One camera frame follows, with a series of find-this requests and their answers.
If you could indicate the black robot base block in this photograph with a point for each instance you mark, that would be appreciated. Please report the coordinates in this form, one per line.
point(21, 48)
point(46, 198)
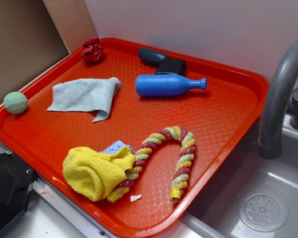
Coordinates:
point(16, 184)

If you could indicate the red crumpled paper ball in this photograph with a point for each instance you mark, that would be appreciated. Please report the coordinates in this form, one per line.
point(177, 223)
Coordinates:
point(92, 51)

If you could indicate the green ball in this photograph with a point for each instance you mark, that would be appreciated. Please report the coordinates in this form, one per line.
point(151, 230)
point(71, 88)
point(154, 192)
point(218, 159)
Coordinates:
point(15, 103)

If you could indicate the orange plastic tray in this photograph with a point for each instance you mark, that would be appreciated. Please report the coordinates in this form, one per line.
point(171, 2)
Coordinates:
point(218, 118)

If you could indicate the blue plastic bottle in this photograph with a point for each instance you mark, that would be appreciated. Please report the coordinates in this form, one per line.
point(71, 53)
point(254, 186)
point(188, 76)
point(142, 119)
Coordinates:
point(167, 85)

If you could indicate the blue sponge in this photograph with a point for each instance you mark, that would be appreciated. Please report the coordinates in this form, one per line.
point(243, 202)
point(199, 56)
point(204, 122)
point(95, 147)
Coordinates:
point(116, 147)

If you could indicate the dark grey black brush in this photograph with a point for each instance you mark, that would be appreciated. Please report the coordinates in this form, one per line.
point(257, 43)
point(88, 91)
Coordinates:
point(165, 65)

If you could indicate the light blue cloth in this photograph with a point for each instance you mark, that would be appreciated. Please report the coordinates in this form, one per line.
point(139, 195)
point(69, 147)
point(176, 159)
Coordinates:
point(86, 95)

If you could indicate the yellow knitted cloth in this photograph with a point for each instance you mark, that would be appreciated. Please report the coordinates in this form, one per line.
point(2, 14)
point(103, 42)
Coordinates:
point(95, 175)

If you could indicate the small white paper scrap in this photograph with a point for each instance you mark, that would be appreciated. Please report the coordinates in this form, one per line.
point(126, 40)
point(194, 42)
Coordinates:
point(134, 198)

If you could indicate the grey faucet spout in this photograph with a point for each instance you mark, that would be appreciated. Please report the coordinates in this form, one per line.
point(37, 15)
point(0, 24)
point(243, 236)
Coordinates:
point(283, 89)

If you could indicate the grey toy sink basin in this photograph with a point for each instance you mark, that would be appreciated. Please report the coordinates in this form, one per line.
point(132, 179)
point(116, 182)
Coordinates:
point(214, 213)

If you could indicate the sink drain cover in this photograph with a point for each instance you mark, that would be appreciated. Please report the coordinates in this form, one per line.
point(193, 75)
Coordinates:
point(263, 211)

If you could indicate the brown cardboard panel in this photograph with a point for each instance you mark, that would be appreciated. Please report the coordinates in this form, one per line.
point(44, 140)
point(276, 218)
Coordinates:
point(36, 34)

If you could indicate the multicolour rope toy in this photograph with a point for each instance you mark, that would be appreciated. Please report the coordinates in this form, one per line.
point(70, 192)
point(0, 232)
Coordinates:
point(182, 168)

